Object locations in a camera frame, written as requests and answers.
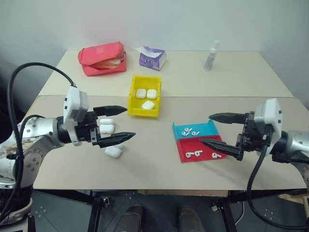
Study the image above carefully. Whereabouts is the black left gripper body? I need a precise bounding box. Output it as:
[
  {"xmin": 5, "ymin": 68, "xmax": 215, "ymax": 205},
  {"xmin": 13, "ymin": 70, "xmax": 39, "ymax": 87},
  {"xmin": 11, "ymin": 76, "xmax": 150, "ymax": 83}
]
[{"xmin": 74, "ymin": 111, "xmax": 101, "ymax": 145}]

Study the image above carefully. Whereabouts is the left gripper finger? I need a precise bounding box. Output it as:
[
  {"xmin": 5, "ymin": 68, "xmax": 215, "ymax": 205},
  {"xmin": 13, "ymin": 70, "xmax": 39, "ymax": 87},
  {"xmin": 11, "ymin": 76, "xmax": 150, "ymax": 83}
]
[
  {"xmin": 98, "ymin": 131, "xmax": 137, "ymax": 148},
  {"xmin": 93, "ymin": 105, "xmax": 128, "ymax": 117}
]

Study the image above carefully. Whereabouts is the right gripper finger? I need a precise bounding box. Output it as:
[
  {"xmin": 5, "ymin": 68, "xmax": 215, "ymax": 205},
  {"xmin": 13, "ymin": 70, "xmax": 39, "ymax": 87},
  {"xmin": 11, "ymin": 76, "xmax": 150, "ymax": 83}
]
[
  {"xmin": 198, "ymin": 138, "xmax": 244, "ymax": 162},
  {"xmin": 208, "ymin": 112, "xmax": 247, "ymax": 125}
]

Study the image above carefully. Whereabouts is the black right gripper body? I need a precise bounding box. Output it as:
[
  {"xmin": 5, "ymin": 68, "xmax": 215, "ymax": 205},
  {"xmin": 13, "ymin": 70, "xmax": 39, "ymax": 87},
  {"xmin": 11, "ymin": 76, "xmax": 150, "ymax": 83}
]
[{"xmin": 236, "ymin": 111, "xmax": 269, "ymax": 153}]

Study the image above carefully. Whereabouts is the yellow plastic bin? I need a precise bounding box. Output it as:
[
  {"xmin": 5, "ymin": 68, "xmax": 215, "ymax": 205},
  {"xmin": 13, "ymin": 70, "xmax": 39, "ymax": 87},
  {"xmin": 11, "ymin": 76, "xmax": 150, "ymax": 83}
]
[{"xmin": 127, "ymin": 75, "xmax": 163, "ymax": 119}]

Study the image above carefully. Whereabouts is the red plastic tray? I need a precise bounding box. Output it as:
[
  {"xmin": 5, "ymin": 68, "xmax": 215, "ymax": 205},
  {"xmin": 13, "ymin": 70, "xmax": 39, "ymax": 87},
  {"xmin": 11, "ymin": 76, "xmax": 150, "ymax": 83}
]
[{"xmin": 176, "ymin": 134, "xmax": 228, "ymax": 164}]

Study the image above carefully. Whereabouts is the blue plastic tray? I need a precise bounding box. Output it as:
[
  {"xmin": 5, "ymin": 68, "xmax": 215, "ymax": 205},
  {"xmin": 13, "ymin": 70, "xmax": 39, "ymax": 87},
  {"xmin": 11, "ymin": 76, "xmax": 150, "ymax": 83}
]
[{"xmin": 171, "ymin": 118, "xmax": 221, "ymax": 140}]

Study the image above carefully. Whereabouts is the orange item inside pouch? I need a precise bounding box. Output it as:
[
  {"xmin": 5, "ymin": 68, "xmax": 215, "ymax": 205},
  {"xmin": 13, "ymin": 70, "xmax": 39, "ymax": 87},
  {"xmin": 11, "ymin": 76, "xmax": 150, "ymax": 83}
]
[{"xmin": 92, "ymin": 58, "xmax": 123, "ymax": 70}]

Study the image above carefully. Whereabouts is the red fabric zipper pouch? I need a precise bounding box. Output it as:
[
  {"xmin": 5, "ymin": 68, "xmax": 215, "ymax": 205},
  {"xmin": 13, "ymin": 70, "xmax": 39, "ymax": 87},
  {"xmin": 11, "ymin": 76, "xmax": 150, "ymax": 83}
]
[{"xmin": 77, "ymin": 41, "xmax": 128, "ymax": 77}]

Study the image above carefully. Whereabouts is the clear spray bottle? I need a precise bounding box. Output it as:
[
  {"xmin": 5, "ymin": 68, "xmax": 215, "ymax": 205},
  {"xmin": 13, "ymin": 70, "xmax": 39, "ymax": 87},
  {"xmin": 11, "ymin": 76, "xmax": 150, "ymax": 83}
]
[{"xmin": 203, "ymin": 39, "xmax": 221, "ymax": 72}]

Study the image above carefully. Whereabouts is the purple tissue pack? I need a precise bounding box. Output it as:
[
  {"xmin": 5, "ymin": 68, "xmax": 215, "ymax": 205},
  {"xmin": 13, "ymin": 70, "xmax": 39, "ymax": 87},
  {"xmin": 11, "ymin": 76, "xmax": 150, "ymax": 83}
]
[{"xmin": 135, "ymin": 45, "xmax": 168, "ymax": 71}]

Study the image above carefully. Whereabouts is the light wooden piece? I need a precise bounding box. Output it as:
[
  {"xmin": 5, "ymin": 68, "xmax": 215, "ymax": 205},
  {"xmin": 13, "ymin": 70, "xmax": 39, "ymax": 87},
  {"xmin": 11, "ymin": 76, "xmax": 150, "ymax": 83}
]
[{"xmin": 277, "ymin": 190, "xmax": 309, "ymax": 207}]

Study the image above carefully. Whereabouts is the dark rounded shape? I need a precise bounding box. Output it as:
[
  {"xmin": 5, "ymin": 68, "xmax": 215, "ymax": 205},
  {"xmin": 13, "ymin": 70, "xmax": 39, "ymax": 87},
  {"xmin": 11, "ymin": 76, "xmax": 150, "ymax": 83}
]
[
  {"xmin": 117, "ymin": 204, "xmax": 145, "ymax": 232},
  {"xmin": 178, "ymin": 205, "xmax": 201, "ymax": 232}
]

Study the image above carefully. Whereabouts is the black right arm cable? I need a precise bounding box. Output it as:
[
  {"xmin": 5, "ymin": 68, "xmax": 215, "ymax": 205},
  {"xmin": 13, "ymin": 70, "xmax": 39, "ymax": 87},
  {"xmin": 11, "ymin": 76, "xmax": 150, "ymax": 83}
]
[{"xmin": 246, "ymin": 125, "xmax": 309, "ymax": 229}]

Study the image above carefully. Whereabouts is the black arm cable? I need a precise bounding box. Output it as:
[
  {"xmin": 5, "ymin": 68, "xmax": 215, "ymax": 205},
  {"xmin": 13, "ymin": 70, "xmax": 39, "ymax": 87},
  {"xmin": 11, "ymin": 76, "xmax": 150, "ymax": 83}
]
[
  {"xmin": 246, "ymin": 125, "xmax": 309, "ymax": 229},
  {"xmin": 0, "ymin": 62, "xmax": 78, "ymax": 224}
]

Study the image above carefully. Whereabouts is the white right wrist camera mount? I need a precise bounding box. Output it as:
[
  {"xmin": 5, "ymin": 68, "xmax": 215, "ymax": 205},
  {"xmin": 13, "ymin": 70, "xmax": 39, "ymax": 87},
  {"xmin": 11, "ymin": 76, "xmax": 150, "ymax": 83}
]
[{"xmin": 254, "ymin": 97, "xmax": 282, "ymax": 146}]

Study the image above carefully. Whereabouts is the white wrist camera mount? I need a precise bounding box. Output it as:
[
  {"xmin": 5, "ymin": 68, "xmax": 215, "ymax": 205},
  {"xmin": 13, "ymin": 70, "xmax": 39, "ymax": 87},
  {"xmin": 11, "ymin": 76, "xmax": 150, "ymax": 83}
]
[
  {"xmin": 62, "ymin": 85, "xmax": 90, "ymax": 147},
  {"xmin": 254, "ymin": 97, "xmax": 282, "ymax": 146}
]

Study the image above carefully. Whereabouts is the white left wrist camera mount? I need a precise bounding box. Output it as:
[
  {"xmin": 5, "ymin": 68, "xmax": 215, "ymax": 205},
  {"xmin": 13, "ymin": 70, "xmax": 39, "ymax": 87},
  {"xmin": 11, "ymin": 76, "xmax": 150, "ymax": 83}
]
[{"xmin": 62, "ymin": 85, "xmax": 90, "ymax": 147}]

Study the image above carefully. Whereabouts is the thin white cable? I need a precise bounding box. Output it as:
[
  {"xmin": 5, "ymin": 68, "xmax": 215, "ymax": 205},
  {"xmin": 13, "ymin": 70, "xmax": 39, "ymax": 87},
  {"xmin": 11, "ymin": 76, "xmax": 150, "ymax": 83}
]
[{"xmin": 235, "ymin": 200, "xmax": 246, "ymax": 227}]

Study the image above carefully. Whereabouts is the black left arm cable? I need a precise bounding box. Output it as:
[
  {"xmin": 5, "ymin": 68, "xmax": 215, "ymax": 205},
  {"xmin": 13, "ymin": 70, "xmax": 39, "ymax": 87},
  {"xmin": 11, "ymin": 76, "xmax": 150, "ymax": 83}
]
[{"xmin": 0, "ymin": 62, "xmax": 78, "ymax": 224}]

